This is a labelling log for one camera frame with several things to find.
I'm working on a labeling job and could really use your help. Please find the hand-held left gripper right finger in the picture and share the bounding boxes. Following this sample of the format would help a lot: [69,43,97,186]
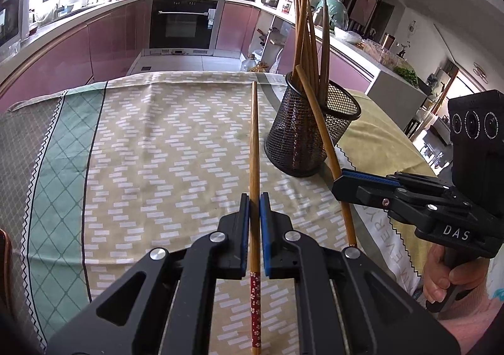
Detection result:
[260,193,461,355]

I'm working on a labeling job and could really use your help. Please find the framed wall picture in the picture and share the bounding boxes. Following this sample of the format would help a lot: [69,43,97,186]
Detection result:
[350,0,379,25]

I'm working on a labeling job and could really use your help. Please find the bunch of wooden chopsticks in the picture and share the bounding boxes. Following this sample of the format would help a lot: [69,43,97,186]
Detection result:
[292,0,320,103]

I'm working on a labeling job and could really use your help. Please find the built-in black oven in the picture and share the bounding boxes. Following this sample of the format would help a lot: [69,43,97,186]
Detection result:
[150,0,220,50]

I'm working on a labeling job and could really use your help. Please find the dark brown chopstick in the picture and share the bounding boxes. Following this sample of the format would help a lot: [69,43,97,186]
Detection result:
[318,6,330,103]

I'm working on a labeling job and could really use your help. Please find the patterned beige tablecloth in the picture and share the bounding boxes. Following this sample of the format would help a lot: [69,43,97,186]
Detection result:
[0,70,394,355]

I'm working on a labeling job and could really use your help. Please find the green leafy vegetables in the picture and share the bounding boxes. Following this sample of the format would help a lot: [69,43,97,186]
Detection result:
[394,65,419,84]

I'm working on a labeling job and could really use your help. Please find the white microwave oven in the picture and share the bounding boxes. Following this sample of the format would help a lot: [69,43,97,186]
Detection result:
[0,0,31,49]

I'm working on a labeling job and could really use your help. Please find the person's right forearm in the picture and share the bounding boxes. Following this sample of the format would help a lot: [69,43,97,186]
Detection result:
[437,300,504,355]

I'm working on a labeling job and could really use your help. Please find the white kitchen island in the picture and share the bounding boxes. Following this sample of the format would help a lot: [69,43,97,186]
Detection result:
[366,62,428,120]

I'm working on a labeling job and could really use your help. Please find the floral-handled wooden chopstick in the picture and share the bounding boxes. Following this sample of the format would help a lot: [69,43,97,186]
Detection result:
[249,81,263,355]
[295,64,358,248]

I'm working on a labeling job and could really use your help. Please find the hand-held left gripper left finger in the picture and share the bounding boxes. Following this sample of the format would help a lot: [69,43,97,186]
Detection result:
[45,193,250,355]

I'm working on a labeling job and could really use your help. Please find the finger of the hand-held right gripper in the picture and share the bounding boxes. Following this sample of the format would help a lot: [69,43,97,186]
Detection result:
[331,176,503,260]
[341,168,454,199]

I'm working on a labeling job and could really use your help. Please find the pink kitchen cabinets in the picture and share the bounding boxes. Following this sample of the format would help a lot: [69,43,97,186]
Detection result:
[0,0,375,111]

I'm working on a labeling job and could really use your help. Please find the green wrapped bundle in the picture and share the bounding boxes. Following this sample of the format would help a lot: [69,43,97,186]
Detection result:
[311,0,349,31]

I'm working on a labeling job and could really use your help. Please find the person's right hand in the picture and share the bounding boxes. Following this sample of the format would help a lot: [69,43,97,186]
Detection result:
[422,246,490,304]

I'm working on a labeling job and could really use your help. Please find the brown chair back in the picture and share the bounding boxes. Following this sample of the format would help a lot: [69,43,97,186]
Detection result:
[0,229,14,312]

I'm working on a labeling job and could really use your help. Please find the black mesh utensil holder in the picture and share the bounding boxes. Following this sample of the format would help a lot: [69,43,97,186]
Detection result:
[264,70,362,178]

